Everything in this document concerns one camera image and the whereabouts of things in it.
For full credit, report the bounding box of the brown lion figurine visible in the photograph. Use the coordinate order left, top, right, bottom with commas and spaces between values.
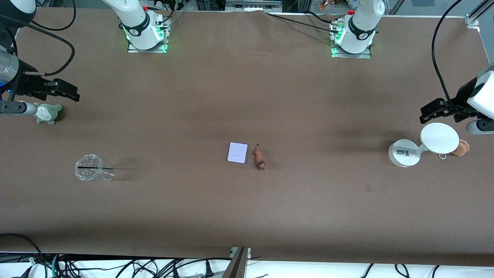
253, 143, 267, 171

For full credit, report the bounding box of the white smartphone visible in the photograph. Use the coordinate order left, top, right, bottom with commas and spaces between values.
227, 142, 248, 164

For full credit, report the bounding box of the grey totoro plush toy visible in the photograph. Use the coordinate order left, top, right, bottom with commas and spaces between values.
33, 102, 63, 125

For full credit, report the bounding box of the clear plastic cup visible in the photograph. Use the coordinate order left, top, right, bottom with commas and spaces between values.
74, 154, 117, 182

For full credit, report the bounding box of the brown table cover sheet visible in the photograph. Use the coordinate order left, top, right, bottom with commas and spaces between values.
0, 7, 494, 268

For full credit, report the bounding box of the brown table support beam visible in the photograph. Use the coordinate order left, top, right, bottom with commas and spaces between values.
222, 247, 251, 278

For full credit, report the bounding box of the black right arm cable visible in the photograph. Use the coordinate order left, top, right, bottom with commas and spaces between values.
0, 0, 77, 77

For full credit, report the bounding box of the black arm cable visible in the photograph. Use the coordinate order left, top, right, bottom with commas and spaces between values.
431, 0, 464, 115
0, 0, 77, 77

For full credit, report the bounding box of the brown bear plush keychain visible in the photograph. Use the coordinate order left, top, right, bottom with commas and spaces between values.
438, 139, 470, 160

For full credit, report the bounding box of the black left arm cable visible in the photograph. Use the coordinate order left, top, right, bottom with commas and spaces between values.
431, 0, 464, 115

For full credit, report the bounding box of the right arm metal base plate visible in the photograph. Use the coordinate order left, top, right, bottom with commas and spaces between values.
127, 17, 169, 54

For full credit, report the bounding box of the aluminium frame profile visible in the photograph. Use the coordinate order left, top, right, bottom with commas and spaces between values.
465, 0, 494, 28

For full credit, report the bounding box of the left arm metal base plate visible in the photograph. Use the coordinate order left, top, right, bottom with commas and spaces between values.
330, 21, 372, 59

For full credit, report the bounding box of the thick black looped cable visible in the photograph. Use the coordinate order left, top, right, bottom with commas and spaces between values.
0, 233, 46, 278

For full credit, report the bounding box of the black cable on table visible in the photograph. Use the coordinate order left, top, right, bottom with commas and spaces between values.
266, 12, 342, 33

